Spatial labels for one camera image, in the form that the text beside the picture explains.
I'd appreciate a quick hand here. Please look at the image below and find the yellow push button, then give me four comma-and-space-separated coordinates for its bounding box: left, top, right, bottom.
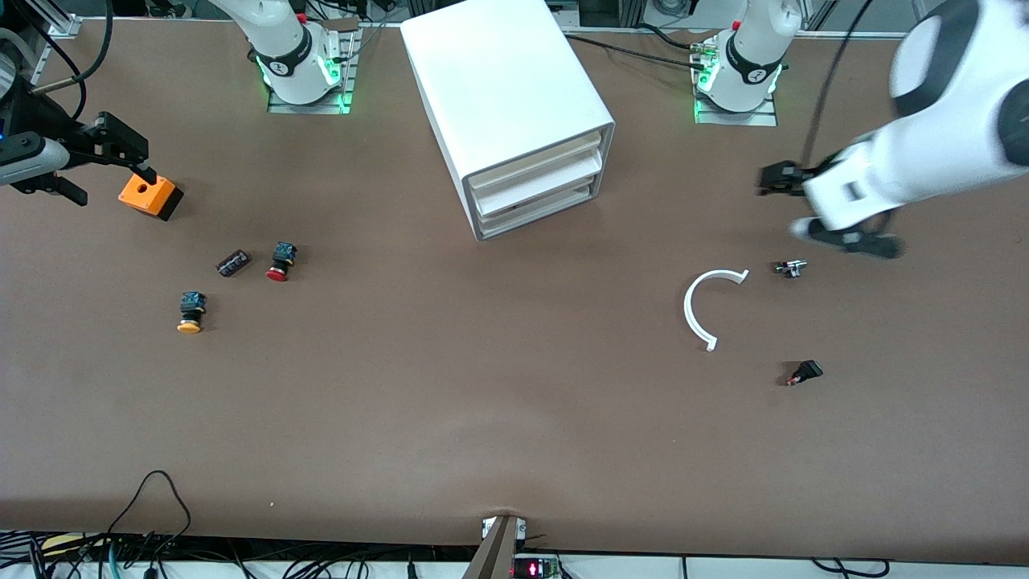
177, 291, 207, 334

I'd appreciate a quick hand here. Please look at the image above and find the red push button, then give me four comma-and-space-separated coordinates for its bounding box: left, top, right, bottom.
266, 241, 297, 282

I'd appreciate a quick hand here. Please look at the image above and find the white drawer cabinet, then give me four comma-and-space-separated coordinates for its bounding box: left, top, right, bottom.
400, 0, 617, 242

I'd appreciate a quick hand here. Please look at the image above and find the orange box with hole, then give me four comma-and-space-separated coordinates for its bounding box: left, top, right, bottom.
118, 173, 185, 222

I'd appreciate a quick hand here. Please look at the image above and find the device with red display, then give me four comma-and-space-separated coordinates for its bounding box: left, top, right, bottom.
512, 555, 564, 579

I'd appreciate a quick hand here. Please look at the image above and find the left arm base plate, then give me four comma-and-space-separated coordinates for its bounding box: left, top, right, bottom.
694, 44, 779, 127

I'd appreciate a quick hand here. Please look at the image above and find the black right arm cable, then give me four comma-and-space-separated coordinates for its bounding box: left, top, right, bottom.
32, 0, 115, 121

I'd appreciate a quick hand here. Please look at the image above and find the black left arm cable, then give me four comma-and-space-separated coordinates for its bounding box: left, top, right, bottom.
802, 0, 875, 166

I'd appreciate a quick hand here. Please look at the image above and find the white curved half ring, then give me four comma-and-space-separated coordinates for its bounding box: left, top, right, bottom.
683, 269, 750, 352

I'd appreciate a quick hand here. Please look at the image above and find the black cable to arm base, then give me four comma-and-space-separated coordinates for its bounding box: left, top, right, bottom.
563, 23, 712, 65

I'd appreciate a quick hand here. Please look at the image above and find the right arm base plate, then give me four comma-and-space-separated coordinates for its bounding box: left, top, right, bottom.
268, 28, 356, 114

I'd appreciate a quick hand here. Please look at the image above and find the black looped cable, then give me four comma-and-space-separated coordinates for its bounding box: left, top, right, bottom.
105, 470, 192, 556

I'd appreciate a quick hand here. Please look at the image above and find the brown wedge post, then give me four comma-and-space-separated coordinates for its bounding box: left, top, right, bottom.
462, 515, 520, 579

